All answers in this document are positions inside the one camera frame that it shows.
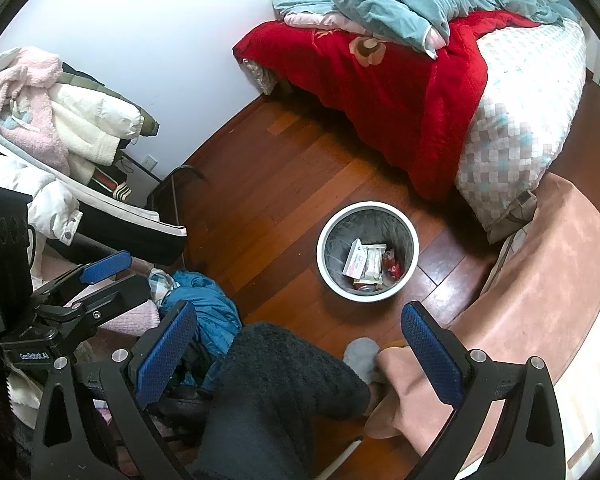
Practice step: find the white medicine box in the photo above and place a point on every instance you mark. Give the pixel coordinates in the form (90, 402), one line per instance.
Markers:
(355, 260)

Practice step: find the red floral blanket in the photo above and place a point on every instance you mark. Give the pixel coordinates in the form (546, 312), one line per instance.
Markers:
(380, 95)

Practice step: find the cream puffy jacket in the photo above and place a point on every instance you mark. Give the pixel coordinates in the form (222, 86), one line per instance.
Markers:
(95, 120)

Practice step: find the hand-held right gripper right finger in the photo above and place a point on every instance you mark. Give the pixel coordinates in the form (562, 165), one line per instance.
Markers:
(430, 350)

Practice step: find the grey bin liner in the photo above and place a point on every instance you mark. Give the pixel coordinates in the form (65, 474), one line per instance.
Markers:
(345, 232)

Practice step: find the striped tablecloth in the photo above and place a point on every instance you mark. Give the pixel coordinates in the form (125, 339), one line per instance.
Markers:
(585, 410)

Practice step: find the person's leg in dark trousers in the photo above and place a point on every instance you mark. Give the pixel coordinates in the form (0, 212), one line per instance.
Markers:
(270, 400)

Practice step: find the checkered bed mattress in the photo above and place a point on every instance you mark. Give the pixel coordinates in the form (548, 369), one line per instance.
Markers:
(525, 110)

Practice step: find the white plastic packet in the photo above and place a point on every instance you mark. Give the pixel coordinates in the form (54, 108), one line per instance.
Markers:
(372, 265)

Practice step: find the white round waste bin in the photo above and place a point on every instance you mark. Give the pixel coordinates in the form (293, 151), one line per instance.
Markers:
(325, 270)

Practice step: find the white wall outlet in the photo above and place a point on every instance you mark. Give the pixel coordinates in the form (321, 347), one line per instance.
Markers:
(150, 162)

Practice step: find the plaid cloth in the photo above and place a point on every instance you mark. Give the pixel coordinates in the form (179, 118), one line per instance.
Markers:
(160, 282)

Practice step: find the pink fleece robe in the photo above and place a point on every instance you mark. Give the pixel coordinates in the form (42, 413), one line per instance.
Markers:
(35, 125)

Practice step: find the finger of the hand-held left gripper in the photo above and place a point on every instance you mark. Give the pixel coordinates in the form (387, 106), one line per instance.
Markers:
(120, 295)
(107, 262)

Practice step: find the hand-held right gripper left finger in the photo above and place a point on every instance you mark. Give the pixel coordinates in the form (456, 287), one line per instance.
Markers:
(167, 345)

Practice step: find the teal quilt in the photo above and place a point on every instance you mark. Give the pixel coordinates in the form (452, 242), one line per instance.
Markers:
(405, 0)

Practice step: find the white down coat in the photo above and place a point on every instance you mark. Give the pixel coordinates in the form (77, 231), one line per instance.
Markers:
(40, 195)

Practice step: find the pink plush cloth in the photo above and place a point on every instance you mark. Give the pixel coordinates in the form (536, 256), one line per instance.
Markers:
(540, 285)

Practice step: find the blue jacket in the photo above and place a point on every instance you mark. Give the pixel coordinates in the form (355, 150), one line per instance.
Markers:
(205, 305)

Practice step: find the pink knit cloth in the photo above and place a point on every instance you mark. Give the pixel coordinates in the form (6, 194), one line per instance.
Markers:
(130, 320)

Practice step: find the black metal rack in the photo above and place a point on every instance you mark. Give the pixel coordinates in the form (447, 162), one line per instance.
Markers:
(172, 185)

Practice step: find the black and white garment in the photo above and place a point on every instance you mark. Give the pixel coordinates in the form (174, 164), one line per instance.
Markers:
(130, 230)

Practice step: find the red wrapper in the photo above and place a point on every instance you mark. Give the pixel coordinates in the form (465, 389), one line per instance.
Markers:
(391, 265)

